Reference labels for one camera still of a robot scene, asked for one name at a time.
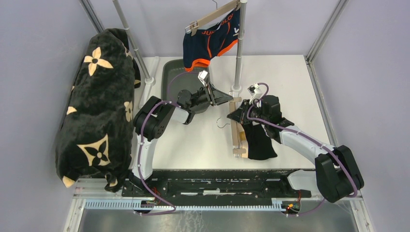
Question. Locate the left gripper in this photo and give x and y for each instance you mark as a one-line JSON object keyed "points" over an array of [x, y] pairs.
{"points": [[215, 96]]}

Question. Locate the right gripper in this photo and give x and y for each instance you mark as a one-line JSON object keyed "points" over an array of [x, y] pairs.
{"points": [[241, 114]]}

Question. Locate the wooden clip hanger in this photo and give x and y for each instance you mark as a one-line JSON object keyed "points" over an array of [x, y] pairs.
{"points": [[195, 25], [239, 141]]}

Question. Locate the black underwear white waistband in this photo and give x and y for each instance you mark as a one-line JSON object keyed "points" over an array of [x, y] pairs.
{"points": [[257, 144]]}

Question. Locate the navy orange underwear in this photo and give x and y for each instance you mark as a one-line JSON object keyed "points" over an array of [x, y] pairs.
{"points": [[205, 44]]}

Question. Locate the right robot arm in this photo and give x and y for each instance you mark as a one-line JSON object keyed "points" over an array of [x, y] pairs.
{"points": [[336, 171]]}

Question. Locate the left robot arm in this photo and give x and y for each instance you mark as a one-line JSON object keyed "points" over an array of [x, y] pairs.
{"points": [[154, 117]]}

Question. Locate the white right pole base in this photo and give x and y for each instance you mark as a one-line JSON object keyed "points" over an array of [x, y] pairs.
{"points": [[236, 93]]}

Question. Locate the grey plastic basin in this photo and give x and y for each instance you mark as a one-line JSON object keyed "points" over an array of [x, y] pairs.
{"points": [[176, 79]]}

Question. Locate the left metal rack pole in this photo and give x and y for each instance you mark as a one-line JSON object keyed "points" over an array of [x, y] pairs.
{"points": [[132, 40]]}

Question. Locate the metal rack pole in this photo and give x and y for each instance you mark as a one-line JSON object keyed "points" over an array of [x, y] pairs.
{"points": [[238, 66], [132, 40]]}

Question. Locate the right metal rack pole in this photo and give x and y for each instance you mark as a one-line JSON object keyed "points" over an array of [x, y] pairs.
{"points": [[238, 66]]}

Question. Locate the black floral plush blanket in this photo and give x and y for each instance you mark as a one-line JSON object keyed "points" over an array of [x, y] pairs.
{"points": [[95, 137]]}

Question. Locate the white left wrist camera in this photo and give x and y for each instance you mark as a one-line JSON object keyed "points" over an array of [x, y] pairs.
{"points": [[203, 77]]}

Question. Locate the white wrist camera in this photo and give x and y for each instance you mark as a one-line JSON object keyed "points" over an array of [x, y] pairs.
{"points": [[203, 77], [255, 93]]}

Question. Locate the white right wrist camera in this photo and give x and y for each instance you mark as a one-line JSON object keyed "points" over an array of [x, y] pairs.
{"points": [[255, 93]]}

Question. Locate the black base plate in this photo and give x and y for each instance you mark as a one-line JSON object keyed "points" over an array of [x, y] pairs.
{"points": [[223, 187]]}

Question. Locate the grey cable duct strip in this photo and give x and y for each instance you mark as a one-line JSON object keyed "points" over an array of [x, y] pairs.
{"points": [[112, 204]]}

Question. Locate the aluminium frame rail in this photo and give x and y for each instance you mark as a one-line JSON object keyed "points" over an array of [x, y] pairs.
{"points": [[325, 32]]}

